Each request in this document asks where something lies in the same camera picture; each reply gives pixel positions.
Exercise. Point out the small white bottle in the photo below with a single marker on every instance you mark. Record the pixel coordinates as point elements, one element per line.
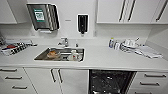
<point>117,45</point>

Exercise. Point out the white three-drawer unit narrow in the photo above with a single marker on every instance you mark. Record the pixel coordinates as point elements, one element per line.
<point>15,81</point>

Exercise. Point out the stainless steel dishwasher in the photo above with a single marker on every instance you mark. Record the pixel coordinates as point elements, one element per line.
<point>111,82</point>

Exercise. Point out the white cup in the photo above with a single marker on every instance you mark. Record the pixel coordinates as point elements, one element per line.
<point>74,53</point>

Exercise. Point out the white plate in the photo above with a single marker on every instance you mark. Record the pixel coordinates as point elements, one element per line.
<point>75,58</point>

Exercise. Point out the brown bowl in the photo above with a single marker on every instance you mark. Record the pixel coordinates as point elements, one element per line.
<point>52,54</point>

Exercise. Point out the steel paper towel dispenser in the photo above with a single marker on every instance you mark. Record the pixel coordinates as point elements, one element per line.
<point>41,16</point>

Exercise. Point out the stack of white plates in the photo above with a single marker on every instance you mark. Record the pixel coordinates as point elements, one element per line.
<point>128,48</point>

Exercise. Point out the white mug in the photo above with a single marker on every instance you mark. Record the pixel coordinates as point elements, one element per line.
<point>130,43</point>

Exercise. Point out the white three-drawer unit wide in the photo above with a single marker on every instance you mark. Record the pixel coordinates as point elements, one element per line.
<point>150,83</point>

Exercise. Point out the small chrome sink knob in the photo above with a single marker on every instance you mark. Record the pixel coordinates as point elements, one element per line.
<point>76,44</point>

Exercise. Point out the stainless steel sink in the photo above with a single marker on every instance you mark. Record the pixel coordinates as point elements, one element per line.
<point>41,57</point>

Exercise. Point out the chrome sink faucet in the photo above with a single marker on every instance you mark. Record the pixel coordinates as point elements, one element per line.
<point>63,42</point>

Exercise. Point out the black wall soap dispenser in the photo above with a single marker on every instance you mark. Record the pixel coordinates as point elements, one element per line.
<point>83,23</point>

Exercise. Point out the white two-door sink cabinet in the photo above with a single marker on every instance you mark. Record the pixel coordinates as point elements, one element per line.
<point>66,81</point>

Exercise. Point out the white four-door wall cabinet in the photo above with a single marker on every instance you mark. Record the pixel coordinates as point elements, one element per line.
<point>133,10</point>

